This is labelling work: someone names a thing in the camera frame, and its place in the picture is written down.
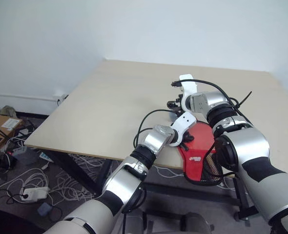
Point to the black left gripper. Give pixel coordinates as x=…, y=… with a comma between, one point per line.
x=188, y=137

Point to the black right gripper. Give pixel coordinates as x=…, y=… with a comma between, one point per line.
x=179, y=103

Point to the red black paddle case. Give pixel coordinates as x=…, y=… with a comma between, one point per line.
x=195, y=151

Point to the red table tennis paddle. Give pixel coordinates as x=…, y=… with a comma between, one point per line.
x=213, y=165

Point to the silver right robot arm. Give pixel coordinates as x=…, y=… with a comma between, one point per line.
x=246, y=143

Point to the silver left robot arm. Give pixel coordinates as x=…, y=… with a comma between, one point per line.
x=153, y=141

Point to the dark rounded grey shape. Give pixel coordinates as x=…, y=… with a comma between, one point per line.
x=134, y=223
x=196, y=223

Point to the blue grey floor device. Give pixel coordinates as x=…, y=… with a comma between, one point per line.
x=44, y=208

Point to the white power strip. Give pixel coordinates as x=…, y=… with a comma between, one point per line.
x=34, y=193

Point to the green crumpled cloth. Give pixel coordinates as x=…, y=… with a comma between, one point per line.
x=7, y=111

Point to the brown cardboard box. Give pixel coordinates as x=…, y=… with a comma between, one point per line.
x=2, y=132

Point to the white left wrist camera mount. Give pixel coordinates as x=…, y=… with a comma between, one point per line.
x=184, y=122

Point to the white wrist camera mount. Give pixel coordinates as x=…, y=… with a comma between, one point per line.
x=184, y=122
x=189, y=86

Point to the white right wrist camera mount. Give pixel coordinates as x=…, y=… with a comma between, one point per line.
x=189, y=86

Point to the black metal table frame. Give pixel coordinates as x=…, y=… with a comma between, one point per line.
x=183, y=195

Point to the white wall socket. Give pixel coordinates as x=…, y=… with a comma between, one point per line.
x=61, y=98

